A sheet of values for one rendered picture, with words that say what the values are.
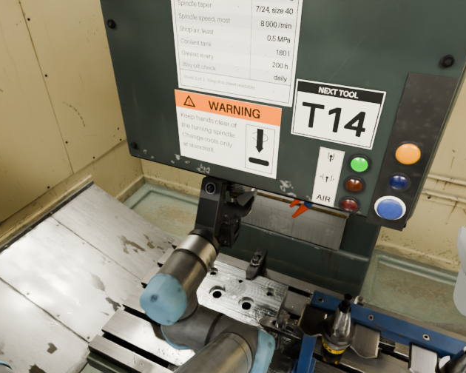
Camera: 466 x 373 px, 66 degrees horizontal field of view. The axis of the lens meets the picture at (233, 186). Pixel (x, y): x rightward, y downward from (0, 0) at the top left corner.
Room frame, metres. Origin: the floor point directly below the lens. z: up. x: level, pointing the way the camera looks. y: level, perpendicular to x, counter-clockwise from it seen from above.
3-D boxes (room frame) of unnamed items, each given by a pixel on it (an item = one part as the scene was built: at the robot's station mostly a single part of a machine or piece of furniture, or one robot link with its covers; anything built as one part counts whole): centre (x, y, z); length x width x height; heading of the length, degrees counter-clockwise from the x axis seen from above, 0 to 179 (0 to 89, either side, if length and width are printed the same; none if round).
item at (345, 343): (0.43, -0.22, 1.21); 0.06 x 0.06 x 0.03
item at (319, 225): (1.06, -0.20, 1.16); 0.48 x 0.05 x 0.51; 65
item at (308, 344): (0.50, -0.19, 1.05); 0.10 x 0.05 x 0.30; 155
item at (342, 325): (0.43, -0.22, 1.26); 0.04 x 0.04 x 0.07
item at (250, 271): (0.81, -0.08, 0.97); 0.13 x 0.03 x 0.15; 155
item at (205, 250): (0.47, 0.07, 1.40); 0.08 x 0.05 x 0.08; 65
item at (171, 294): (0.40, 0.10, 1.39); 0.11 x 0.08 x 0.09; 155
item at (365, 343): (0.41, -0.27, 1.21); 0.07 x 0.05 x 0.01; 155
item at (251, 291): (0.68, 0.00, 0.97); 0.29 x 0.23 x 0.05; 65
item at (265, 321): (0.57, -0.14, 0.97); 0.13 x 0.03 x 0.15; 65
